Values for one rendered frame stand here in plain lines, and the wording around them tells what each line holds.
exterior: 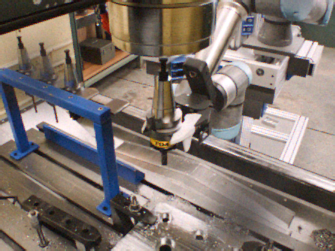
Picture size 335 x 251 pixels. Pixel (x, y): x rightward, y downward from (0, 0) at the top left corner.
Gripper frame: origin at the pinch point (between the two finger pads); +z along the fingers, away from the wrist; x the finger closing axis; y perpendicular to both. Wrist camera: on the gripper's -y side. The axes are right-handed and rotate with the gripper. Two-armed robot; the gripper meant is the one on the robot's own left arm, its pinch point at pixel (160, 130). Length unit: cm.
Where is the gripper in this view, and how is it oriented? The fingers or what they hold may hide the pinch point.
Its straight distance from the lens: 59.9
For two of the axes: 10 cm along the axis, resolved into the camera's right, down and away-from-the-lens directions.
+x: -8.3, -3.1, 4.7
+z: -5.6, 4.6, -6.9
